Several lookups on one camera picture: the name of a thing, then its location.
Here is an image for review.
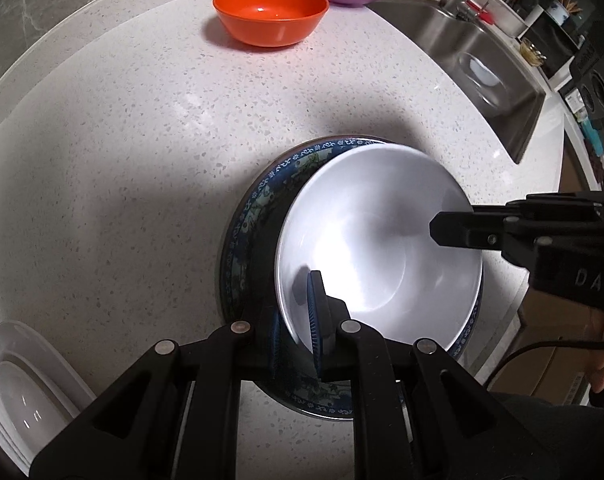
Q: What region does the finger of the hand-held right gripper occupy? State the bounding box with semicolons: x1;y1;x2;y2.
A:
469;193;604;217
428;210;508;252

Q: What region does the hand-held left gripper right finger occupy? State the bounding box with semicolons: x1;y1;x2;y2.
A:
306;270;559;480

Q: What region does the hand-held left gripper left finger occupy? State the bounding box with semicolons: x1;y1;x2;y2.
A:
29;309;288;480

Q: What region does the small deep white bowl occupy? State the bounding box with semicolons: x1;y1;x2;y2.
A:
274;142;484;356

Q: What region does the blue patterned bowl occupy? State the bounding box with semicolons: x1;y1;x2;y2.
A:
219;136;484;420

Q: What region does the large white plate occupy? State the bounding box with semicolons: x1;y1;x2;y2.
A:
0;320;99;468

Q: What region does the cardboard box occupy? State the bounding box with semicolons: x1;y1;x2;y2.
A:
487;287;604;407

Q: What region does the glass bowl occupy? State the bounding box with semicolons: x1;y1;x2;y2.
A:
457;51;505;106

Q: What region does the black stove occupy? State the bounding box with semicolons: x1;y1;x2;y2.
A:
564;35;604;121

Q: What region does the chopstick holder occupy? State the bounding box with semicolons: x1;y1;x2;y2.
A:
547;0;581;28

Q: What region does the stainless steel sink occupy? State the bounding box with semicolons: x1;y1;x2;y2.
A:
369;0;547;165

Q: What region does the small red plastic object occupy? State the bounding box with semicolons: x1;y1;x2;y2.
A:
466;2;496;24

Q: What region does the orange bowl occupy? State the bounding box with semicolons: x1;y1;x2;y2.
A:
212;0;329;48

